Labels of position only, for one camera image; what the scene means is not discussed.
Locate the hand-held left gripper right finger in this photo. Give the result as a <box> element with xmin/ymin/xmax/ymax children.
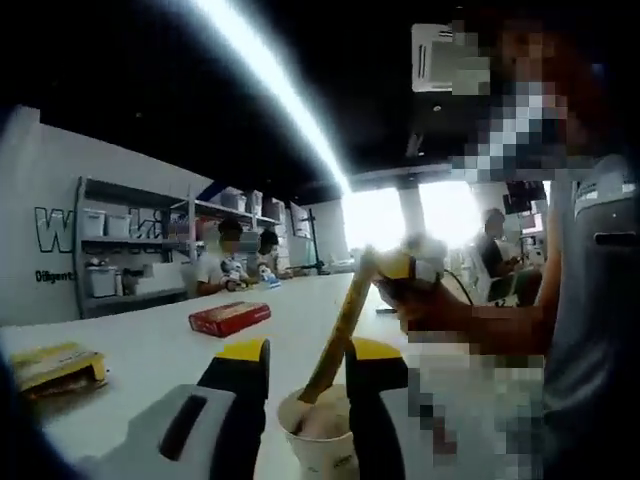
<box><xmin>343</xmin><ymin>337</ymin><xmax>410</xmax><ymax>480</ymax></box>

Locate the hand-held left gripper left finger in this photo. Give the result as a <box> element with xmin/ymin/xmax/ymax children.
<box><xmin>74</xmin><ymin>338</ymin><xmax>272</xmax><ymax>480</ymax></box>

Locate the white cup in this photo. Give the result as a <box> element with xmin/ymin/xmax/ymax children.
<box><xmin>277</xmin><ymin>382</ymin><xmax>361</xmax><ymax>480</ymax></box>

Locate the yellow coffee pouch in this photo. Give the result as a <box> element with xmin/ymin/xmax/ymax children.
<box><xmin>298</xmin><ymin>244</ymin><xmax>377</xmax><ymax>405</ymax></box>

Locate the yellow cardboard box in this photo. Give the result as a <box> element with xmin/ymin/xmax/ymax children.
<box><xmin>9</xmin><ymin>341</ymin><xmax>110</xmax><ymax>399</ymax></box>

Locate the person's right hand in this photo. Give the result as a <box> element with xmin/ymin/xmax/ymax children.
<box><xmin>372</xmin><ymin>277</ymin><xmax>474</xmax><ymax>334</ymax></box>

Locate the black pole stand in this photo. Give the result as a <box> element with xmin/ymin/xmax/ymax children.
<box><xmin>303</xmin><ymin>207</ymin><xmax>331</xmax><ymax>275</ymax></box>

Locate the red flat box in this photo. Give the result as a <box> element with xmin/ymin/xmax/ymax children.
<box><xmin>187</xmin><ymin>300</ymin><xmax>273</xmax><ymax>338</ymax></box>

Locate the small background monitor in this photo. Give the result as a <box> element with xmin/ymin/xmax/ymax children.
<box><xmin>502</xmin><ymin>180</ymin><xmax>546</xmax><ymax>214</ymax></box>

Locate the white cardboard box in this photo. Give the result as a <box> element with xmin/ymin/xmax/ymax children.
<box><xmin>134</xmin><ymin>262</ymin><xmax>187</xmax><ymax>296</ymax></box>

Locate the grey metal shelf rack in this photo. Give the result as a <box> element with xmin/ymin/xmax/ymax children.
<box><xmin>187</xmin><ymin>185</ymin><xmax>294</xmax><ymax>274</ymax></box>
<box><xmin>72</xmin><ymin>175</ymin><xmax>201</xmax><ymax>321</ymax></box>

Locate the person in grey shirt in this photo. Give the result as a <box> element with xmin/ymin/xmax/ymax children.
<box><xmin>542</xmin><ymin>152</ymin><xmax>640</xmax><ymax>451</ymax></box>

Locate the white storage bin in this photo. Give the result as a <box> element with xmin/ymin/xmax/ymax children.
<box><xmin>87</xmin><ymin>264</ymin><xmax>119</xmax><ymax>299</ymax></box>
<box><xmin>106</xmin><ymin>213</ymin><xmax>132</xmax><ymax>238</ymax></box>
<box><xmin>82</xmin><ymin>208</ymin><xmax>107</xmax><ymax>238</ymax></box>

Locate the white ceiling air conditioner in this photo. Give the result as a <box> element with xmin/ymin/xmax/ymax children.
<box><xmin>410</xmin><ymin>22</ymin><xmax>456</xmax><ymax>94</ymax></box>

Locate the long ceiling light strip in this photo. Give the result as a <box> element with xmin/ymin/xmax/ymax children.
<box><xmin>192</xmin><ymin>0</ymin><xmax>357</xmax><ymax>194</ymax></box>

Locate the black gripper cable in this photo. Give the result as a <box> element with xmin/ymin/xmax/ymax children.
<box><xmin>442</xmin><ymin>269</ymin><xmax>475</xmax><ymax>306</ymax></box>

